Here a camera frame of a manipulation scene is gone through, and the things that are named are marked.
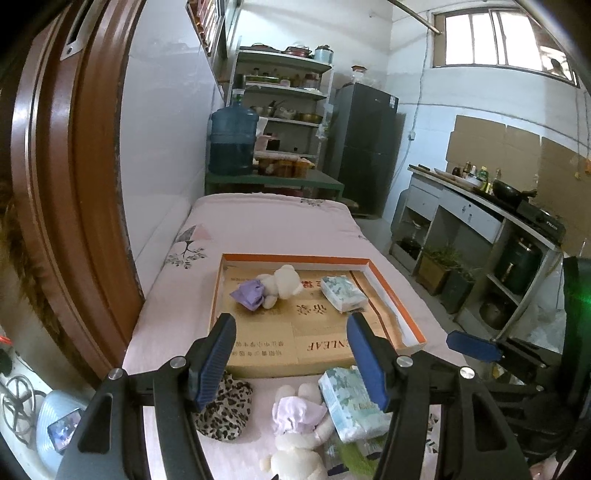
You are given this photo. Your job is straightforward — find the teddy bear with pink hat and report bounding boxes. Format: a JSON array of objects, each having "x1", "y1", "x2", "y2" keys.
[{"x1": 259, "y1": 383, "x2": 335, "y2": 480}]

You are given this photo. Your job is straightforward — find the brown wooden door frame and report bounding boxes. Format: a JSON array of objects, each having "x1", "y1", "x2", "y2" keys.
[{"x1": 9, "y1": 0, "x2": 148, "y2": 388}]

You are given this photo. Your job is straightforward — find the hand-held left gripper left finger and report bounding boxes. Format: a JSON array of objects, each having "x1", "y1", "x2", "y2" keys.
[{"x1": 55, "y1": 313, "x2": 238, "y2": 480}]

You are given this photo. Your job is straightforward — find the dark refrigerator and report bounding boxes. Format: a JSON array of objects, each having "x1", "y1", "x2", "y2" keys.
[{"x1": 323, "y1": 83, "x2": 407, "y2": 217}]

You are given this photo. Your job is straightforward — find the clear plastic bag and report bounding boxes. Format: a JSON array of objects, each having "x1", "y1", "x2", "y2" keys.
[{"x1": 522, "y1": 305, "x2": 566, "y2": 352}]

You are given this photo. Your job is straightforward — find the dark green cooker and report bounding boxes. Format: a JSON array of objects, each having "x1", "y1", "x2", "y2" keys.
[{"x1": 494, "y1": 235, "x2": 543, "y2": 294}]

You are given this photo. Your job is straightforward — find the grey kitchen counter cabinet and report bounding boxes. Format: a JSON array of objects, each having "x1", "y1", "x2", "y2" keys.
[{"x1": 390, "y1": 165, "x2": 566, "y2": 344}]

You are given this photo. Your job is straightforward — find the group of condiment bottles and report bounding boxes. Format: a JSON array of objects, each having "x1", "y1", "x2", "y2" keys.
[{"x1": 450, "y1": 161, "x2": 504, "y2": 191}]

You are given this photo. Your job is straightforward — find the black wok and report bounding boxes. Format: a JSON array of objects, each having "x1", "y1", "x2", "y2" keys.
[{"x1": 492, "y1": 179, "x2": 539, "y2": 204}]

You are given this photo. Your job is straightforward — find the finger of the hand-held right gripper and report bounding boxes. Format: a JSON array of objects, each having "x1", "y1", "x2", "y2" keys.
[{"x1": 446, "y1": 329, "x2": 548, "y2": 370}]

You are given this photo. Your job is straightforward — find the leopard print scrunchie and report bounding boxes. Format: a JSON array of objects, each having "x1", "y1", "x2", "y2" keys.
[{"x1": 194, "y1": 371, "x2": 254, "y2": 443}]

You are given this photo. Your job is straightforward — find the green knitted scrunchie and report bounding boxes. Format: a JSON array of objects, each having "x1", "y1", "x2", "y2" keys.
[{"x1": 339, "y1": 438, "x2": 386, "y2": 478}]

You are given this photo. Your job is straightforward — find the dark metal pot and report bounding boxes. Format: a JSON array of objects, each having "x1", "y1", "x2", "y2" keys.
[{"x1": 479, "y1": 300, "x2": 515, "y2": 329}]

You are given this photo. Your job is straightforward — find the barred window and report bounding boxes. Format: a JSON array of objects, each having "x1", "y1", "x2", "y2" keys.
[{"x1": 431, "y1": 9, "x2": 580, "y2": 88}]

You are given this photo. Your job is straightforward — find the small green-print tissue pack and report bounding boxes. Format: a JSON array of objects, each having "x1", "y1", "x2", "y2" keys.
[{"x1": 320, "y1": 275, "x2": 369, "y2": 313}]

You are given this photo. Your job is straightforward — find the light blue round stool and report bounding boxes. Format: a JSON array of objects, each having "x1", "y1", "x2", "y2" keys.
[{"x1": 34, "y1": 390, "x2": 88, "y2": 467}]

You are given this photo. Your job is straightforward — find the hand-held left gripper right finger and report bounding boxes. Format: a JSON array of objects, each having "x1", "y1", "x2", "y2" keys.
[{"x1": 346, "y1": 314, "x2": 532, "y2": 480}]

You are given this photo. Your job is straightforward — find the large green-print tissue pack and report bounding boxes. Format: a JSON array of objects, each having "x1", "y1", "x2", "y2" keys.
[{"x1": 318, "y1": 366, "x2": 393, "y2": 444}]

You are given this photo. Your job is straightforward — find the black gas stove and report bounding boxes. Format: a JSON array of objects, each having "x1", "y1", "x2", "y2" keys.
[{"x1": 516, "y1": 200, "x2": 568, "y2": 245}]

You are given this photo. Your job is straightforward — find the wooden boxes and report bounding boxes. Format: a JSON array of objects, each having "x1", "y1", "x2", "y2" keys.
[{"x1": 256, "y1": 154, "x2": 315, "y2": 178}]

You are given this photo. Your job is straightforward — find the dark green planter box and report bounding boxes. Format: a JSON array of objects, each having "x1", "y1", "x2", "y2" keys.
[{"x1": 441, "y1": 268, "x2": 481, "y2": 315}]

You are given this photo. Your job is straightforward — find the cardboard sheet on wall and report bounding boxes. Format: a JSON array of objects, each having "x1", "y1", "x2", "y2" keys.
[{"x1": 444, "y1": 114, "x2": 591, "y2": 259}]

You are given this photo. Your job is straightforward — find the teddy bear in purple dress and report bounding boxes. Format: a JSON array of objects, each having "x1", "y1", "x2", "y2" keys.
[{"x1": 229, "y1": 264, "x2": 304, "y2": 313}]

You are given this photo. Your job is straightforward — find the smartphone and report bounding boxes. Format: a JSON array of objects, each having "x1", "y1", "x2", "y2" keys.
[{"x1": 48, "y1": 408, "x2": 81, "y2": 450}]

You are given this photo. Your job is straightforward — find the brown planter box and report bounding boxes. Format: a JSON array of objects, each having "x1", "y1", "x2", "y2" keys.
[{"x1": 416, "y1": 247, "x2": 455, "y2": 296}]

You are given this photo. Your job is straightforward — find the grey metal shelf rack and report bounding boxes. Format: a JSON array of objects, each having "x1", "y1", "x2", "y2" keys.
[{"x1": 229, "y1": 46, "x2": 334, "y2": 169}]

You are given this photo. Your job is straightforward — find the blue water jug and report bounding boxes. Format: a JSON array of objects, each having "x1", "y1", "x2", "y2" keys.
[{"x1": 208, "y1": 105, "x2": 260, "y2": 176}]

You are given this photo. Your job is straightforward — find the green low table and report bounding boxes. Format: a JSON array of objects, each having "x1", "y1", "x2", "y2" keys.
[{"x1": 205, "y1": 168, "x2": 346, "y2": 200}]

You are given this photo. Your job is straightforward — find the orange-rimmed cardboard tray box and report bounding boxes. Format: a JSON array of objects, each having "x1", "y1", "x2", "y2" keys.
[{"x1": 210, "y1": 252, "x2": 426, "y2": 380}]

